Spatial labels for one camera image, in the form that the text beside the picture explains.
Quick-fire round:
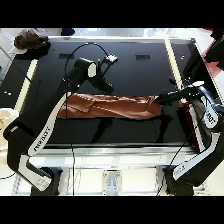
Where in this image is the cream garment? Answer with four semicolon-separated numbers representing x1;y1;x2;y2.
0;107;20;145

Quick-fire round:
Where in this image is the black garment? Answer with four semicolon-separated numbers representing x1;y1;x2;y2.
15;41;53;62
203;28;224;70

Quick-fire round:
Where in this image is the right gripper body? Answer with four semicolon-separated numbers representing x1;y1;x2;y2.
154;86;187;106

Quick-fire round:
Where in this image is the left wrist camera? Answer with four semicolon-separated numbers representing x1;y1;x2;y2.
98;54;120;79

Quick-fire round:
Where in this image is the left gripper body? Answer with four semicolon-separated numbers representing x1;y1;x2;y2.
90;75;115;96

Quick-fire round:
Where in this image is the grey garment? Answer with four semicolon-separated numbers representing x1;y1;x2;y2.
190;99;214;149

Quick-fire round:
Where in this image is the brown shirt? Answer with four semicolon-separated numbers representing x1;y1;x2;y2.
56;92;165;121

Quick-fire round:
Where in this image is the silver frame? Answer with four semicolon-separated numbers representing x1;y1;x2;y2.
13;143;209;197

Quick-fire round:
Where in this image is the black cable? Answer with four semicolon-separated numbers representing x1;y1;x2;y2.
64;42;112;197
155;131;198;197

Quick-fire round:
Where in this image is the dark brown garment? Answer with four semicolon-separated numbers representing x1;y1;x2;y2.
13;28;50;50

